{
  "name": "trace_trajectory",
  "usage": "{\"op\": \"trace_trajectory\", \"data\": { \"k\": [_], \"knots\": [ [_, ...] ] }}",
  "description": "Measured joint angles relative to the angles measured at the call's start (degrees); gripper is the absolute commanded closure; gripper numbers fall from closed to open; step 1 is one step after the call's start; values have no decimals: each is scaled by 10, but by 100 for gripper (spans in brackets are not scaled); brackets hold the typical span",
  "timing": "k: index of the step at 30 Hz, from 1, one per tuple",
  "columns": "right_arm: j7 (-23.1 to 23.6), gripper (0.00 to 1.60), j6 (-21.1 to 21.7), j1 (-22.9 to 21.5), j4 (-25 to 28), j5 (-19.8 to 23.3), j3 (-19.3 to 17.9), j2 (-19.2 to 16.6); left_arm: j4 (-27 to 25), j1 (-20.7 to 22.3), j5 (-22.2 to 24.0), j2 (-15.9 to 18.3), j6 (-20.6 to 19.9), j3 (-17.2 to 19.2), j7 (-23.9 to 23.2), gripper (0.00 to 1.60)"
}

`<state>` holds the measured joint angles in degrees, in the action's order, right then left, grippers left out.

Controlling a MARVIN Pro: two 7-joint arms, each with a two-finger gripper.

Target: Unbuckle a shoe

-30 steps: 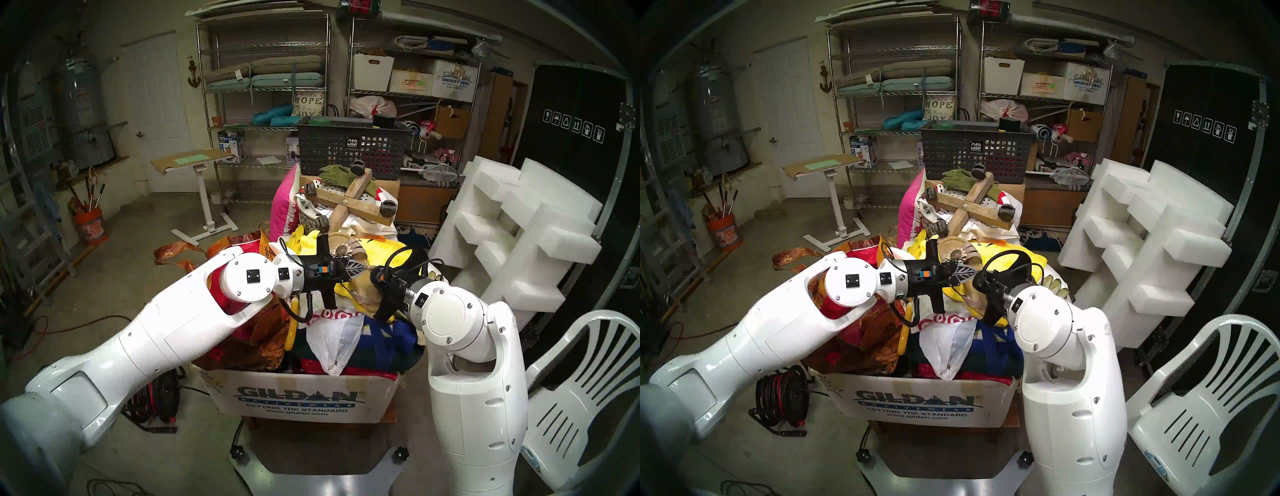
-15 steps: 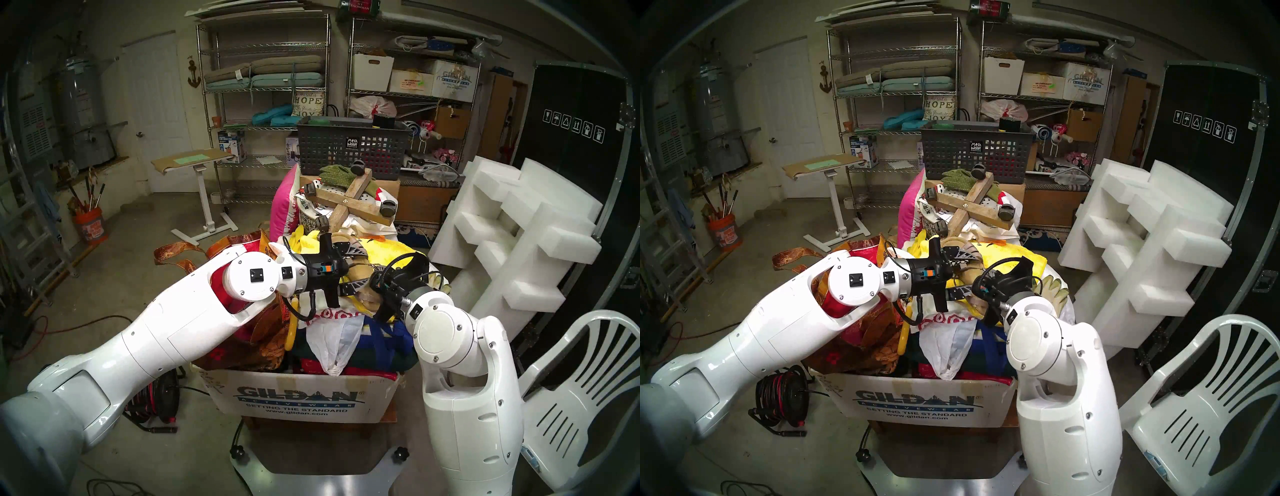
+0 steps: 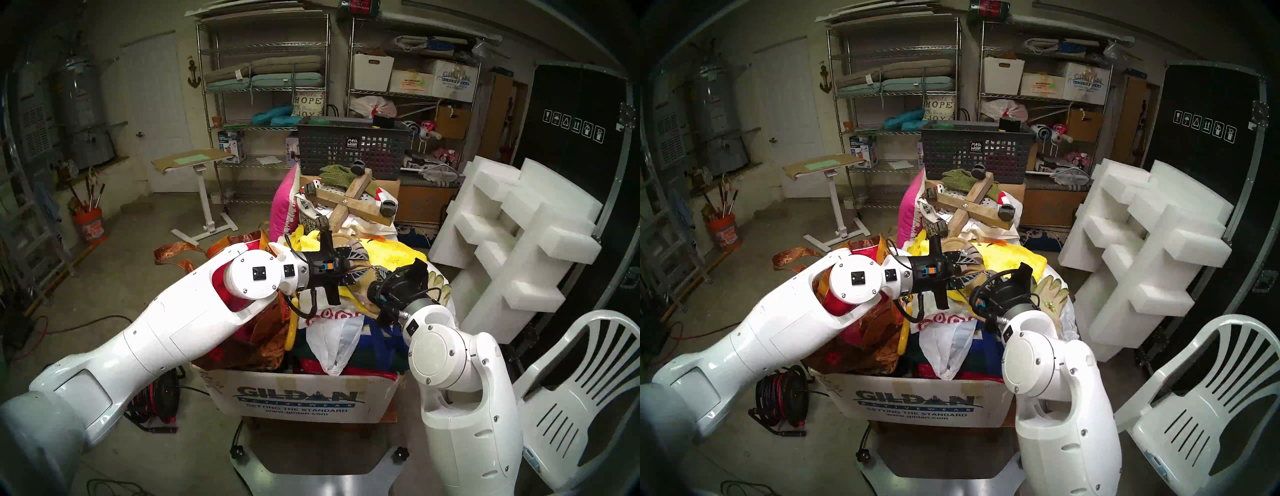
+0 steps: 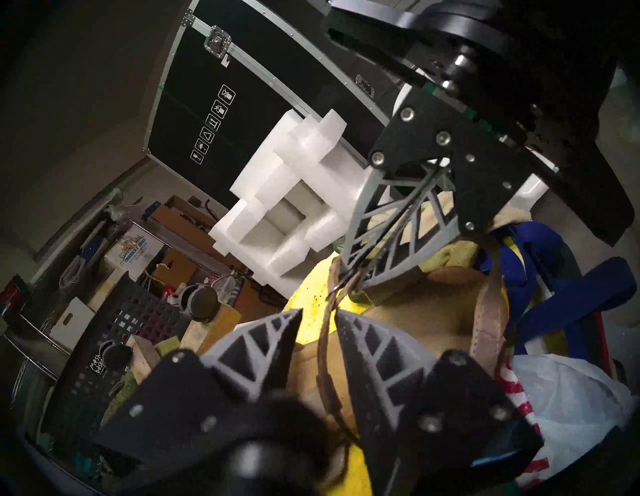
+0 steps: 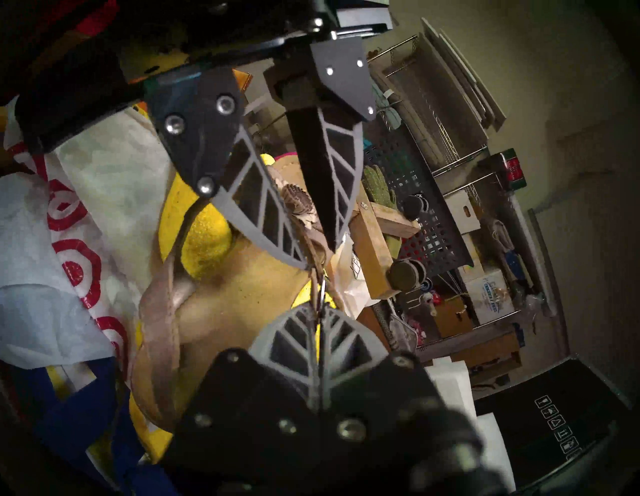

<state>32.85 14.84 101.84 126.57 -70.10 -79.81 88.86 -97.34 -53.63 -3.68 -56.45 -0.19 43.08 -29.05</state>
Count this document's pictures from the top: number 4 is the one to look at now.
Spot finger of the gray right gripper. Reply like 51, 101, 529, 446
340, 86, 467, 287
358, 124, 534, 294

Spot gray left gripper right finger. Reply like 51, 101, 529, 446
334, 309, 545, 496

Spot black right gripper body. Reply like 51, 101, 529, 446
326, 0, 636, 248

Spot gray left gripper left finger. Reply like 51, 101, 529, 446
92, 308, 304, 477

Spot tan glove green fingertips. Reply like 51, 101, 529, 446
332, 192, 532, 274

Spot white plastic chair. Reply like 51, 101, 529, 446
392, 67, 559, 209

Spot green knit glove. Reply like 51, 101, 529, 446
100, 335, 182, 427

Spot wooden cross caster dolly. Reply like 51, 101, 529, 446
100, 282, 244, 387

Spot black perforated plastic basket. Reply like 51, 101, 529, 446
40, 272, 194, 462

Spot white bag red circles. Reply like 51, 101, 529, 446
495, 350, 637, 491

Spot white box orange label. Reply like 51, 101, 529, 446
87, 267, 129, 312

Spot brown wooden chest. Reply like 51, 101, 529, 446
232, 277, 289, 322

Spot brown cardboard box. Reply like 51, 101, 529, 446
152, 247, 202, 292

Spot white foam packing block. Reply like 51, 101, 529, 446
207, 109, 387, 300

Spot small Gildan cardboard box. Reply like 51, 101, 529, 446
102, 222, 167, 282

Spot brown wooden board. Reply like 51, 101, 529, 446
150, 195, 247, 272

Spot red snowman box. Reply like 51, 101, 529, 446
0, 274, 32, 317

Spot long white tube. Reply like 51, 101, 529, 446
32, 187, 127, 267

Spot black flight case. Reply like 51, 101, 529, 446
142, 0, 417, 212

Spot white box with handle hole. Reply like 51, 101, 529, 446
50, 296, 97, 352

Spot blue strap bag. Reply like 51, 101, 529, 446
477, 220, 639, 372

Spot chrome wire shelving unit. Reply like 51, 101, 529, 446
0, 215, 217, 402

